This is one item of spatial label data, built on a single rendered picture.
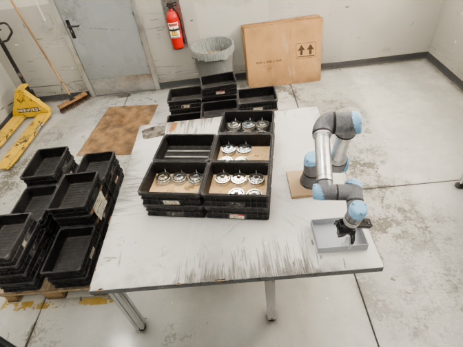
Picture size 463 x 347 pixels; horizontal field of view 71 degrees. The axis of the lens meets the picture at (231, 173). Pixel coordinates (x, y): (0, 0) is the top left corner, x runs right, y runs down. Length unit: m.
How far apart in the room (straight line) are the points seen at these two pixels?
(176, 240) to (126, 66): 3.53
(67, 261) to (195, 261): 1.22
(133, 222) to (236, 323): 1.00
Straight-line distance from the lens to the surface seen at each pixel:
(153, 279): 1.94
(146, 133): 2.94
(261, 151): 2.31
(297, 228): 2.00
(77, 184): 3.06
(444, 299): 2.79
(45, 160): 3.54
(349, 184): 1.57
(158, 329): 2.59
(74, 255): 2.85
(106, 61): 5.19
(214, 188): 2.07
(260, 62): 4.74
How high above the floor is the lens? 2.29
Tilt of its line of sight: 43 degrees down
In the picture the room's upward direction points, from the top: 9 degrees counter-clockwise
